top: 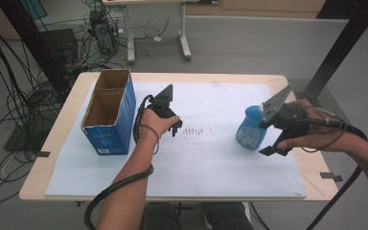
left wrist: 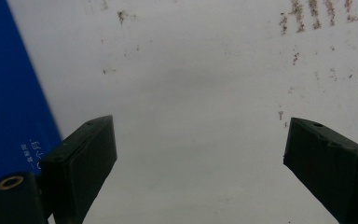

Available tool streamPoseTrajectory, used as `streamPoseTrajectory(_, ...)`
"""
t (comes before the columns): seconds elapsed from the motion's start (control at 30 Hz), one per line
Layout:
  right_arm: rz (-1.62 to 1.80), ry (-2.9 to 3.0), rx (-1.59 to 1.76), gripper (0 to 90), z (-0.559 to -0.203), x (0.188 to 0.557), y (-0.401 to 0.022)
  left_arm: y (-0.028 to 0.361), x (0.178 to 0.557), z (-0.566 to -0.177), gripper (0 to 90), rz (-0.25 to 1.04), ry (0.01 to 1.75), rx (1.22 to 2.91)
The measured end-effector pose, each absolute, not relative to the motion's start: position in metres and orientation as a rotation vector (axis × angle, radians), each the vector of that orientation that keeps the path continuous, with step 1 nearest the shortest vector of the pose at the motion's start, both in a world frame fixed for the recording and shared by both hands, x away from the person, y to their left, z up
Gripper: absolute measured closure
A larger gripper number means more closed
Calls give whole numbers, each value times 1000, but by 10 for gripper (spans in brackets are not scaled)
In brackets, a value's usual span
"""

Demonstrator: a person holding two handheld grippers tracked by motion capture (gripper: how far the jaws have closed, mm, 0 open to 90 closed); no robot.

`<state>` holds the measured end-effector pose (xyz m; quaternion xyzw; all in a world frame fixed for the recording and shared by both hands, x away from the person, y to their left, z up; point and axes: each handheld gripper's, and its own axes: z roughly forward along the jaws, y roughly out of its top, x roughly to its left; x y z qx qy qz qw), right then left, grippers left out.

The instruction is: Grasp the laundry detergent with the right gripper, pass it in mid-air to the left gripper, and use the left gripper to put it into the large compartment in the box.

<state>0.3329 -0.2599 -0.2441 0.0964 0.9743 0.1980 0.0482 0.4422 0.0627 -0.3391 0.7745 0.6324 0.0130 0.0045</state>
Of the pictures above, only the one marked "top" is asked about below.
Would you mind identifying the person's right hand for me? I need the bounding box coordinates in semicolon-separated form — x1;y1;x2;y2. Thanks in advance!
277;98;350;153

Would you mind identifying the person's left hand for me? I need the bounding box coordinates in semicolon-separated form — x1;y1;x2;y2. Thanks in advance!
138;108;181;145

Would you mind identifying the left gripper black corrugated cable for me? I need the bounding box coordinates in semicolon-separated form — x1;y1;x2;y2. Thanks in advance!
83;94;155;230

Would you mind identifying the white table mat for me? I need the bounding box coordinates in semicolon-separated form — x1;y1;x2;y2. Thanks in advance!
44;80;308;200

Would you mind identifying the blue plastic bottle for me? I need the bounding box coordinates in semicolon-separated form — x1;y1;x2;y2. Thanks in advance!
235;104;269;151

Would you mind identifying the black floor base plate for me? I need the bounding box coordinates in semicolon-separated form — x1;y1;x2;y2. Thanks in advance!
3;120;59;153

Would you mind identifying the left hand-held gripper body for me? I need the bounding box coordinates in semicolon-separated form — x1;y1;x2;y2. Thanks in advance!
146;83;179;119

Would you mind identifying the white background desk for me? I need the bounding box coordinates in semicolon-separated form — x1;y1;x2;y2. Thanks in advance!
102;0;202;64

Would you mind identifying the right gripper black corrugated cable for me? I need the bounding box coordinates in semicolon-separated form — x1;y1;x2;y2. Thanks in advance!
306;117;368;230

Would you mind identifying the black equipment case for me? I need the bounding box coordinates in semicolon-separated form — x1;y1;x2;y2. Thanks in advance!
38;28;80;65

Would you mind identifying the person's right leg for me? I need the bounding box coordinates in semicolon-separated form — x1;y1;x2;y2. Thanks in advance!
203;201;256;230

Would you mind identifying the bundle of black floor cables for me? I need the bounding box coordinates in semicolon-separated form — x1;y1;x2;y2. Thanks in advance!
0;0;173;206

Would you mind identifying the black frame post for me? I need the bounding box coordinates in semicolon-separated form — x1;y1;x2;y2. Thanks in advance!
301;0;368;107
0;0;72;94

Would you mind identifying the light wooden table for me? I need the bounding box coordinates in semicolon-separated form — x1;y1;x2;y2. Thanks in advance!
18;71;341;203

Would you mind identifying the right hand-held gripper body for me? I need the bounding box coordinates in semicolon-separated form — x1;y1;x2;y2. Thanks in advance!
261;83;311;139

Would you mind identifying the dark floor mat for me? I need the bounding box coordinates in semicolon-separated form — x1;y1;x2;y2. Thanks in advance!
287;78;355;132

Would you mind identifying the blue cardboard box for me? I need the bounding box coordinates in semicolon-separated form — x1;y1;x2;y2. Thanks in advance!
80;68;138;156

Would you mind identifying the black computer tower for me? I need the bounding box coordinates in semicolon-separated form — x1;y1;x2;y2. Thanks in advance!
88;9;119;56

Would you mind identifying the gripper black corrugated cable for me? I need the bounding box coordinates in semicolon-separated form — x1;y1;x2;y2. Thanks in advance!
83;94;155;230
306;117;368;230

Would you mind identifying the wooden cabinet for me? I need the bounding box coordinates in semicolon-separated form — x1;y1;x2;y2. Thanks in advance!
185;0;328;19

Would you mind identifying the person's leg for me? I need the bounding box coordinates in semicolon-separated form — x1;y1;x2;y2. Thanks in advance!
203;201;256;230
140;201;184;230

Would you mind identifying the blue panel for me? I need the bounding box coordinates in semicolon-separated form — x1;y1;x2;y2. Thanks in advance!
18;0;49;21

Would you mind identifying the person's left leg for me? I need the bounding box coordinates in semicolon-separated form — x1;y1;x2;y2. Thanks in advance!
140;201;184;230

